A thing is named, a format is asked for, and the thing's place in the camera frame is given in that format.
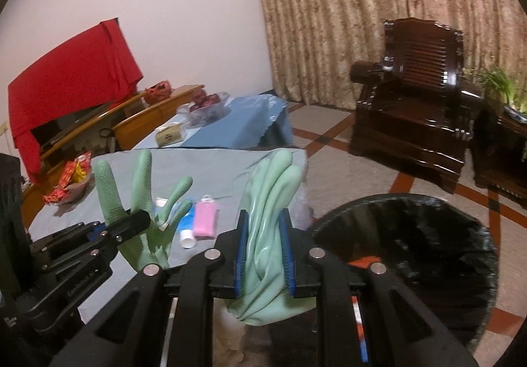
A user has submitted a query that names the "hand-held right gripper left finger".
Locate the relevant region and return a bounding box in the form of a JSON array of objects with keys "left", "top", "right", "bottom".
[{"left": 49, "top": 208, "right": 252, "bottom": 367}]

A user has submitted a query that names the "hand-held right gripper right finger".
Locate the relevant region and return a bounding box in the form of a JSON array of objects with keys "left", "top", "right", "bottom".
[{"left": 277, "top": 208, "right": 474, "bottom": 367}]

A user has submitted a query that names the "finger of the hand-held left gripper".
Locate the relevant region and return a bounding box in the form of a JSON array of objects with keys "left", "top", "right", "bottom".
[
  {"left": 29, "top": 221, "right": 108, "bottom": 258},
  {"left": 84, "top": 210, "right": 151, "bottom": 269}
]

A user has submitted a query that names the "green rubber glove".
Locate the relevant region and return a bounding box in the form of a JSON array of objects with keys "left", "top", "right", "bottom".
[
  {"left": 224, "top": 149, "right": 318, "bottom": 326},
  {"left": 93, "top": 150, "right": 194, "bottom": 271}
]

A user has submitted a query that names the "black-lined trash bin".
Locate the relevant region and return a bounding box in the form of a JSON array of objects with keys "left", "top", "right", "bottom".
[{"left": 307, "top": 193, "right": 500, "bottom": 355}]

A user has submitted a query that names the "red snack packet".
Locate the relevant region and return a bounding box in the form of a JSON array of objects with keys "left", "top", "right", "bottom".
[
  {"left": 62, "top": 161, "right": 81, "bottom": 186},
  {"left": 43, "top": 186, "right": 69, "bottom": 205}
]

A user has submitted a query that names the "glass snack dish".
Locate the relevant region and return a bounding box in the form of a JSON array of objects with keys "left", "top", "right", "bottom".
[{"left": 53, "top": 153, "right": 95, "bottom": 205}]

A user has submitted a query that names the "blue cream tube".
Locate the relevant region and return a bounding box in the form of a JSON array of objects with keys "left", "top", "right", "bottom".
[{"left": 179, "top": 197, "right": 195, "bottom": 249}]

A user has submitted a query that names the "pink bottle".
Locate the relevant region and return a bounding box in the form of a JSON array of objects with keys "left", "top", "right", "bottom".
[{"left": 193, "top": 194, "right": 220, "bottom": 238}]

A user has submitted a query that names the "yellow tissue box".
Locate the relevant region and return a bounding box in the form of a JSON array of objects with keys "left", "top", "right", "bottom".
[{"left": 155, "top": 124, "right": 183, "bottom": 146}]

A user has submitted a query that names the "television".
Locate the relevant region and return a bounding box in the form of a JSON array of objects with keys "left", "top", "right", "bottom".
[{"left": 31, "top": 103, "right": 112, "bottom": 145}]

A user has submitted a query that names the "glass fruit bowl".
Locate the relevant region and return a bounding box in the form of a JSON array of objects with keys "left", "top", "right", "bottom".
[{"left": 177, "top": 91, "right": 233, "bottom": 127}]

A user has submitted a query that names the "red bag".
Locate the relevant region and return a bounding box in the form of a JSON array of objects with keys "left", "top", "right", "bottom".
[{"left": 144, "top": 80, "right": 171, "bottom": 105}]

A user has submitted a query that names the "blue tablecloth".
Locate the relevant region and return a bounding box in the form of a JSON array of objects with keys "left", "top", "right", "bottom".
[{"left": 132, "top": 94, "right": 294, "bottom": 151}]

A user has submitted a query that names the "red cloth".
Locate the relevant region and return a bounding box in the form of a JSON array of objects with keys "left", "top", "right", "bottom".
[{"left": 7, "top": 19, "right": 144, "bottom": 186}]

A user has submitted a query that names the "dark wooden armchair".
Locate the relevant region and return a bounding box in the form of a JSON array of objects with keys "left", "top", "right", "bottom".
[{"left": 349, "top": 18, "right": 474, "bottom": 195}]

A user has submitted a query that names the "dark wooden side table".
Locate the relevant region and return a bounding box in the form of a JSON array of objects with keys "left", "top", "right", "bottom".
[{"left": 471, "top": 103, "right": 527, "bottom": 209}]

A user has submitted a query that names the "beige patterned curtain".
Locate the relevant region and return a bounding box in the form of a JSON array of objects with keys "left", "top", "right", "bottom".
[{"left": 243, "top": 0, "right": 527, "bottom": 112}]

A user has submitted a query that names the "potted green plant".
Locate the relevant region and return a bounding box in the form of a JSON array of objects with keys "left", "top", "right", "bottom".
[{"left": 469, "top": 67, "right": 527, "bottom": 116}]

